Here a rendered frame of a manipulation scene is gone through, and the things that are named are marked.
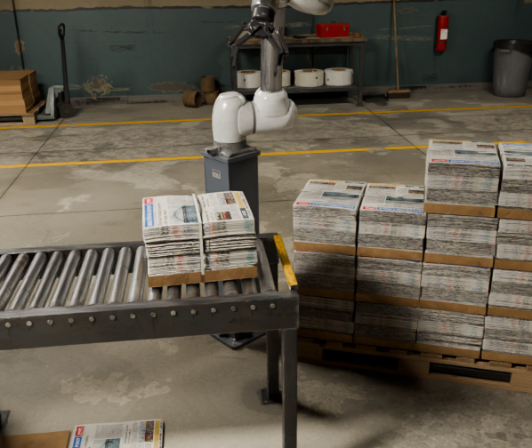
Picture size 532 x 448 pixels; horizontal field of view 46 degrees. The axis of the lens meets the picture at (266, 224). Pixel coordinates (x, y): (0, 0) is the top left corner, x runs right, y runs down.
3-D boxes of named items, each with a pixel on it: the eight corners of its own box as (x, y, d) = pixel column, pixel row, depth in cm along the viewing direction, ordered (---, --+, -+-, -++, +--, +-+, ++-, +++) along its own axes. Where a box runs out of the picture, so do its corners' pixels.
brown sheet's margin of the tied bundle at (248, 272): (245, 244, 246) (245, 234, 244) (257, 276, 220) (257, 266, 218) (205, 247, 243) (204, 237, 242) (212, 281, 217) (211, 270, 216)
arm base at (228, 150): (197, 152, 298) (196, 140, 295) (232, 143, 311) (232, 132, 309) (221, 160, 285) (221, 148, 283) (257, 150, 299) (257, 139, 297)
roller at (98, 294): (116, 257, 250) (115, 245, 248) (101, 318, 207) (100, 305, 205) (103, 258, 250) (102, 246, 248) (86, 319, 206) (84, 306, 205)
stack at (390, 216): (307, 321, 346) (309, 177, 314) (534, 348, 318) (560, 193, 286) (292, 361, 311) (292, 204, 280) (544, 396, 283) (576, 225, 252)
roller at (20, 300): (49, 261, 248) (47, 250, 246) (20, 324, 204) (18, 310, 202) (36, 262, 247) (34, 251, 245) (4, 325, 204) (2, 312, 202)
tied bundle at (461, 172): (423, 185, 300) (427, 138, 292) (487, 188, 294) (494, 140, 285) (423, 213, 266) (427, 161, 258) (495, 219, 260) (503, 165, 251)
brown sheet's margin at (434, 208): (423, 184, 300) (423, 175, 298) (487, 188, 294) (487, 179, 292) (423, 212, 266) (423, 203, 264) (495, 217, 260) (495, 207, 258)
